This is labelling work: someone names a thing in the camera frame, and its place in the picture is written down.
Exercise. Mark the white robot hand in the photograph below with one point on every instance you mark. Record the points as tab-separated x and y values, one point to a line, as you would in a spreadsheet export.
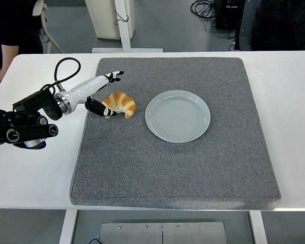
89	85

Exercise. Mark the croissant bread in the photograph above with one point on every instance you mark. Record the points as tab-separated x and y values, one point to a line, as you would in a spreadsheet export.
122	101

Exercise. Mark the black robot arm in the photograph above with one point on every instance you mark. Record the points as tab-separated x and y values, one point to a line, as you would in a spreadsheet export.
35	100

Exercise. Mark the grey round plate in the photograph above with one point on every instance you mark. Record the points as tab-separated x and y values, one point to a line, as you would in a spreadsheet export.
178	119

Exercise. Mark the white cabinet panel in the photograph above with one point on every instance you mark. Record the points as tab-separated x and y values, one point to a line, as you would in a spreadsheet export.
104	17

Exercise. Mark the white chair armrest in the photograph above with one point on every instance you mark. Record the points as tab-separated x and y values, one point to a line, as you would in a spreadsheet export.
38	7

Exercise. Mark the grey felt mat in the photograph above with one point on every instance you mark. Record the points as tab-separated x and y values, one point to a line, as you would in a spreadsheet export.
167	165

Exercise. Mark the white table leg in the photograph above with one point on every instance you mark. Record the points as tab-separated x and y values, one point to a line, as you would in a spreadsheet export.
259	226
67	226

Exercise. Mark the black electronic box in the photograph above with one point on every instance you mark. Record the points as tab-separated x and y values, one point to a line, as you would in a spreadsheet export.
228	15

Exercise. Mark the person in dark jacket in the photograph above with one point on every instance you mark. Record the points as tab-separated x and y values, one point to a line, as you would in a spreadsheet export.
282	25

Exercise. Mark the white desk frame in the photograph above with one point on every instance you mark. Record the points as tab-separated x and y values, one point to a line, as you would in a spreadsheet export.
125	38

